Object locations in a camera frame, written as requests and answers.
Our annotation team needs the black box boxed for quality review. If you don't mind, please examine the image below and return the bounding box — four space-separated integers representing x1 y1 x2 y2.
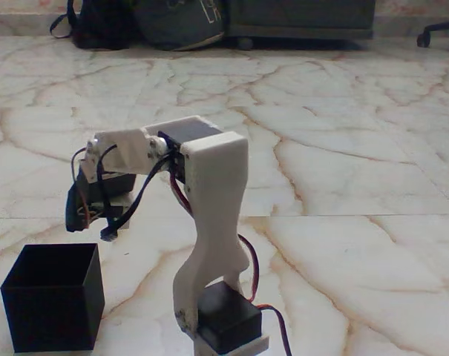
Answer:
0 243 106 354

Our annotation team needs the black backpack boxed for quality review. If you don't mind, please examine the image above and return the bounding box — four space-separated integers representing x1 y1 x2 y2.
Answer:
48 0 136 50

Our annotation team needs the grey printed cushion bag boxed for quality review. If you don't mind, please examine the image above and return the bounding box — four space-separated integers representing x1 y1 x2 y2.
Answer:
131 0 226 52

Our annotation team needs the dark grey wheeled cabinet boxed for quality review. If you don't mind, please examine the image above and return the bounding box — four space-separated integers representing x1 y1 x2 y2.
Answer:
222 0 376 50

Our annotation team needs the black office chair base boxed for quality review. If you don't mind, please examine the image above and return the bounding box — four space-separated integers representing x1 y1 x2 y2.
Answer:
416 19 449 67

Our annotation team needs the black servo cable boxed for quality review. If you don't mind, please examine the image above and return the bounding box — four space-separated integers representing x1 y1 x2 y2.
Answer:
96 143 174 243

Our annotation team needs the red brown servo cable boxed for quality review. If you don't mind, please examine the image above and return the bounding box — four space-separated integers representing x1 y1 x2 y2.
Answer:
237 232 296 356

